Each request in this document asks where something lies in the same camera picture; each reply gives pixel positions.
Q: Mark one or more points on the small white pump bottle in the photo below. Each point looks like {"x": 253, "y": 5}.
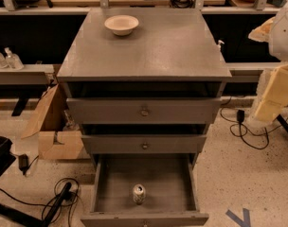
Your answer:
{"x": 221, "y": 45}

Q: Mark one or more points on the brown cardboard box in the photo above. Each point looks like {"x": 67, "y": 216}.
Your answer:
{"x": 48, "y": 122}

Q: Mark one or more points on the black bin left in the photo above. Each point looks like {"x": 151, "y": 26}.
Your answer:
{"x": 6, "y": 158}

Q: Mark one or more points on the grey wooden drawer cabinet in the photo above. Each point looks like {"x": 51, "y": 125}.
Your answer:
{"x": 170, "y": 55}

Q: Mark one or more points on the grey bottom drawer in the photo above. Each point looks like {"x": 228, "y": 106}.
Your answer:
{"x": 170, "y": 192}

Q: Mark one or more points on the black power adapter right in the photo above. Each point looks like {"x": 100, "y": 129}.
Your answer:
{"x": 240, "y": 116}

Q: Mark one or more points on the grey middle drawer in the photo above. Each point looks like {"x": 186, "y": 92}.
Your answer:
{"x": 166, "y": 143}

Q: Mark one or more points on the grey drawer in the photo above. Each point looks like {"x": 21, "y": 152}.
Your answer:
{"x": 166, "y": 143}
{"x": 170, "y": 192}
{"x": 143, "y": 111}

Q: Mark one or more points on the black stand leg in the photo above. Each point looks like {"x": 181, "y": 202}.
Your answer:
{"x": 283, "y": 122}
{"x": 29, "y": 221}

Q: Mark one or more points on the black power adapter left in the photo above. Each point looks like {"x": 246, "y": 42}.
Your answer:
{"x": 23, "y": 163}

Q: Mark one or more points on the black stand leg right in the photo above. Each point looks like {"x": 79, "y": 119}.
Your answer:
{"x": 283, "y": 122}

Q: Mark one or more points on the black stand leg left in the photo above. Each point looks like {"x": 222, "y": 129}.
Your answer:
{"x": 29, "y": 221}

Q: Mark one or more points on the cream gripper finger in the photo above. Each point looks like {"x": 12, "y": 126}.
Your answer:
{"x": 272, "y": 97}

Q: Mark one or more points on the grey top drawer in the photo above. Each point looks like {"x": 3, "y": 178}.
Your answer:
{"x": 143, "y": 111}

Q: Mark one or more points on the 7up soda can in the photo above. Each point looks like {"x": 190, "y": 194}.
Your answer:
{"x": 139, "y": 194}

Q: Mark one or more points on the black power adapter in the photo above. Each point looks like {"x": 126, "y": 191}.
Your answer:
{"x": 23, "y": 163}
{"x": 240, "y": 116}

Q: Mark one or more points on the clear sanitizer bottle right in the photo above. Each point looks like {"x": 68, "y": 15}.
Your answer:
{"x": 13, "y": 60}

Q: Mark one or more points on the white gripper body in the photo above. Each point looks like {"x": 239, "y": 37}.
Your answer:
{"x": 283, "y": 35}

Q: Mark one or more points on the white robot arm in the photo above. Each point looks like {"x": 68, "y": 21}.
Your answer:
{"x": 278, "y": 44}

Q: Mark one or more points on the white ceramic bowl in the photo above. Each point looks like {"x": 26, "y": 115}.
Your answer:
{"x": 121, "y": 25}

